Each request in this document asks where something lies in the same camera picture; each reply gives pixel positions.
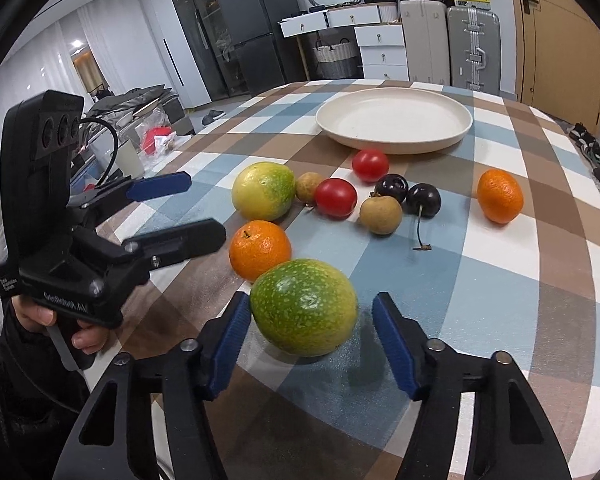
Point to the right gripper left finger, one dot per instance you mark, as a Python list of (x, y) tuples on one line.
[(113, 437)]

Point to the beige suitcase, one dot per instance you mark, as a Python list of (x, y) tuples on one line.
[(427, 41)]

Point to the woven laundry basket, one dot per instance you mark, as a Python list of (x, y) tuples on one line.
[(336, 61)]

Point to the black glass cabinet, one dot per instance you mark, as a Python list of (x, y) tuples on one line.
[(199, 46)]

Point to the yellow-green passion fruit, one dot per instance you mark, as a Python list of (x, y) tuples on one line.
[(264, 191)]

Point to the person's left hand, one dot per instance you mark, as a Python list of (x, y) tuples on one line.
[(89, 338)]

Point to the checkered tablecloth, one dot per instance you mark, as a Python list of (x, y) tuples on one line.
[(531, 288)]

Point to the dark cherry with stem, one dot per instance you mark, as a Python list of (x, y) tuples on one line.
[(424, 201)]

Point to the red cherry tomato front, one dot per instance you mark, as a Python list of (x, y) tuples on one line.
[(335, 198)]

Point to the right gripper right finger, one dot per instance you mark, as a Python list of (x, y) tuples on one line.
[(511, 434)]

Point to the brown longan small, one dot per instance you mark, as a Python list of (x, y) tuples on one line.
[(306, 186)]

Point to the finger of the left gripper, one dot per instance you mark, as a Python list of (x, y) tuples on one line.
[(177, 244), (141, 190)]

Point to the red cherry tomato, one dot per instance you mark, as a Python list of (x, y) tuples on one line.
[(335, 198), (370, 165)]

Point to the black refrigerator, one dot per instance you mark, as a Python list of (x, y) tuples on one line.
[(267, 58)]

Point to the cream oval plate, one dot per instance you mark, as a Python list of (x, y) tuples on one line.
[(395, 121)]

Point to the wooden door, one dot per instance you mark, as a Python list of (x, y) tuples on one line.
[(558, 60)]

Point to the green passion fruit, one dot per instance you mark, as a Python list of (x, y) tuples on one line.
[(304, 307)]

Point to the white drawer desk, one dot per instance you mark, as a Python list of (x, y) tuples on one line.
[(378, 34)]

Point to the orange tangerine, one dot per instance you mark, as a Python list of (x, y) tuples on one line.
[(499, 196), (257, 247)]

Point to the silver suitcase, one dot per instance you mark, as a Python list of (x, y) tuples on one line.
[(475, 49)]

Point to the red cherry tomato back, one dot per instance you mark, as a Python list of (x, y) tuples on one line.
[(370, 165)]

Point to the brown longan large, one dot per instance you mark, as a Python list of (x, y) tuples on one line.
[(381, 215)]

